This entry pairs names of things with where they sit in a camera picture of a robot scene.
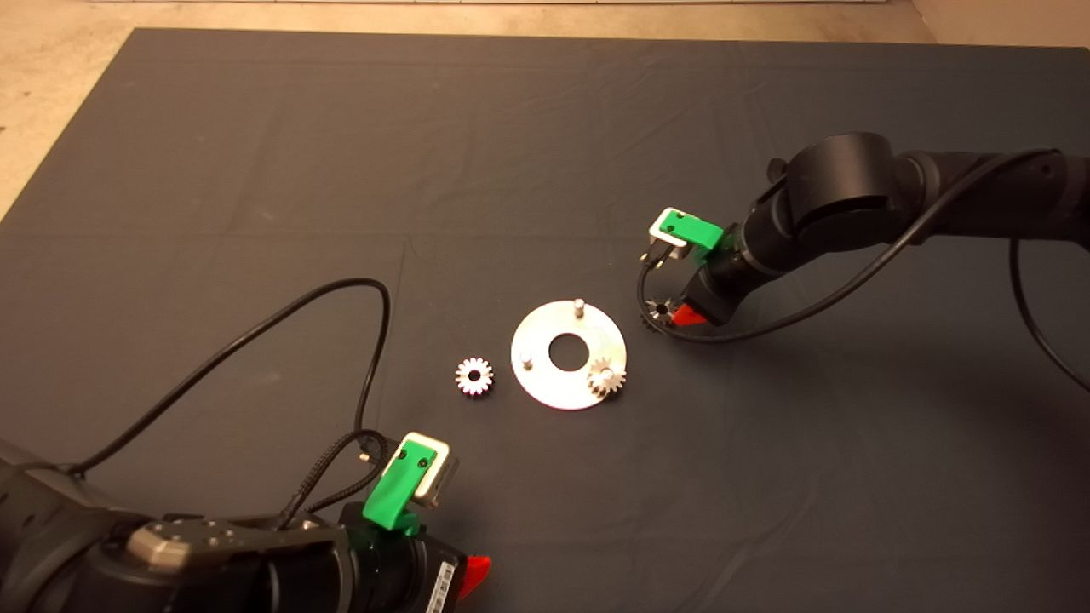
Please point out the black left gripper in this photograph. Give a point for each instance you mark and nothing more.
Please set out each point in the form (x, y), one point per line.
(409, 575)

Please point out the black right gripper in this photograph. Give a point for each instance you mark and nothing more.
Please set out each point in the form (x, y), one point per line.
(719, 285)

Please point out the dark steel planetary gear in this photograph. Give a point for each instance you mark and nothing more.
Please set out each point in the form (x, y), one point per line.
(606, 379)
(654, 313)

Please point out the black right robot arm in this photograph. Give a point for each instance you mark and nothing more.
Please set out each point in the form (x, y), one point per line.
(851, 187)

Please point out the round metal carrier plate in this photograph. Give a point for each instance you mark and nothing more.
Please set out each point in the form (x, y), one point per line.
(545, 387)

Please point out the bright steel planetary gear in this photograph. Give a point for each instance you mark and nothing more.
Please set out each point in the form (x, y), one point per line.
(465, 381)

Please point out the dark grey table cloth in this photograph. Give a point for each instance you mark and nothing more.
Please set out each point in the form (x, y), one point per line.
(545, 170)

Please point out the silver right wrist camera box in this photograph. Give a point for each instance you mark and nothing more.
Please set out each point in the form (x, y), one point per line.
(664, 234)

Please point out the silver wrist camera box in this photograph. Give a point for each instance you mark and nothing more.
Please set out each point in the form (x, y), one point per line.
(441, 477)
(664, 234)

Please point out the green right camera mount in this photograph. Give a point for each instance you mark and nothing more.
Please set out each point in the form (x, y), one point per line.
(698, 230)

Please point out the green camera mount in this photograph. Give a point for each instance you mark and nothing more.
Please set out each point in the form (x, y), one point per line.
(392, 494)
(698, 230)

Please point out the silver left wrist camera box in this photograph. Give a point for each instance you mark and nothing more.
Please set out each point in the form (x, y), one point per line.
(441, 477)

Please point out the green left camera mount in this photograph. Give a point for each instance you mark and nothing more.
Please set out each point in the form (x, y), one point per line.
(392, 494)

